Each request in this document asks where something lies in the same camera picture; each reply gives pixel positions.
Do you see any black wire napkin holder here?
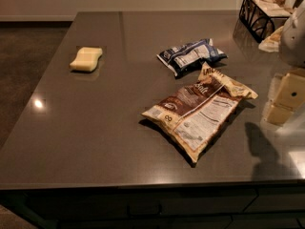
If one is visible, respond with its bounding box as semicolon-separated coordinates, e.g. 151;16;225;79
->
239;0;294;43

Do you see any dark cabinet drawer front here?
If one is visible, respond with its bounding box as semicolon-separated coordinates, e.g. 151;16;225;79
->
1;187;305;229

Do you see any brown chip bag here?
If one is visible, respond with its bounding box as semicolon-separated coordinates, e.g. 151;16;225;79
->
142;63;258;163

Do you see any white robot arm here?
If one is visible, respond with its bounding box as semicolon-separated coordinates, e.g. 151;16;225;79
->
263;0;305;126

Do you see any cream snack packet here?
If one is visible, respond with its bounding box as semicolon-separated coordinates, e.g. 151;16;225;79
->
258;27;283;52

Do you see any yellow sponge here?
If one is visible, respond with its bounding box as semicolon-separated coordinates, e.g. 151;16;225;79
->
70;47;103;73

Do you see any blue chip bag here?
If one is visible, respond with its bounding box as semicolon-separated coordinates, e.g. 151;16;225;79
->
157;38;227;77

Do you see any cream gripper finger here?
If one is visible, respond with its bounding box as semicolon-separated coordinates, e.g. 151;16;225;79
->
264;102;294;126
274;68;305;111

